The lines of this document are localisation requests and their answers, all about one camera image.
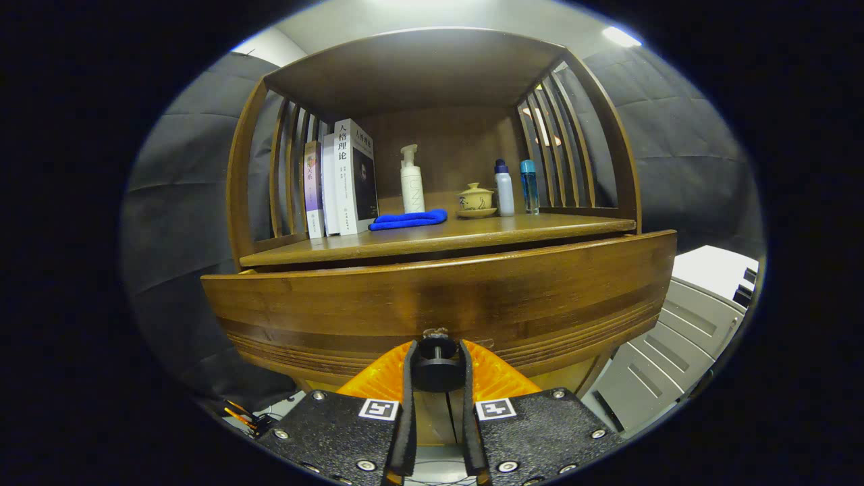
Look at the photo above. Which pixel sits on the clear bottle teal cap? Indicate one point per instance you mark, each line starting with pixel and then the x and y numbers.
pixel 530 189

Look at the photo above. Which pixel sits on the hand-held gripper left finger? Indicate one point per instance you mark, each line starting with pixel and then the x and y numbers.
pixel 408 418

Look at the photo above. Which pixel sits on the beige saucer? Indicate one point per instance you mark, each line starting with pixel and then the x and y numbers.
pixel 476 214

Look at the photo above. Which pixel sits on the purple spine book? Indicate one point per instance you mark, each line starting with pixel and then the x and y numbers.
pixel 313 189

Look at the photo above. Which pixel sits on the small ceiling light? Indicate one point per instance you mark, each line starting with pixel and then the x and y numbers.
pixel 621 36

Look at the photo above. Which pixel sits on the thin white book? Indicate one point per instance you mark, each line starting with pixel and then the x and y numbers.
pixel 329 189

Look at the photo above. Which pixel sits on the grey portrait cover book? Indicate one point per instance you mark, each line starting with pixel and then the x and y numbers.
pixel 361 175

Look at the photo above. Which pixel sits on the blue folded cloth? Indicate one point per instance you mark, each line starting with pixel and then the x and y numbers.
pixel 408 219

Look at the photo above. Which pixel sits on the grey filing cabinet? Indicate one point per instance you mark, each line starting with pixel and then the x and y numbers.
pixel 675 337

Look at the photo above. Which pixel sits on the brown wooden drawer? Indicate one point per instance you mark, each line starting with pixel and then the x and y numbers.
pixel 439 297

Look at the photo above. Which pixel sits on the brown wooden countertop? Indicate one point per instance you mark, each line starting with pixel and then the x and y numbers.
pixel 472 236

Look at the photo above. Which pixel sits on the white bottle dark blue cap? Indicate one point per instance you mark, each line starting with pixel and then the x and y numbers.
pixel 504 192

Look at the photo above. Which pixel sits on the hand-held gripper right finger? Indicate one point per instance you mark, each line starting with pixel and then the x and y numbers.
pixel 470 418

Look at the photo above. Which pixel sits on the orange black tool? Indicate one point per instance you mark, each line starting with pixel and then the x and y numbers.
pixel 241 413

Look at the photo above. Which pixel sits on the beige lidded teacup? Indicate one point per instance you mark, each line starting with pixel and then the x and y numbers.
pixel 475 198

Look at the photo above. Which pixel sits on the white pump bottle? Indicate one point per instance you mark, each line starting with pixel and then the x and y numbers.
pixel 412 189

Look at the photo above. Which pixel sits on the brown wooden cabinet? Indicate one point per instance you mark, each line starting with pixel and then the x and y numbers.
pixel 418 74

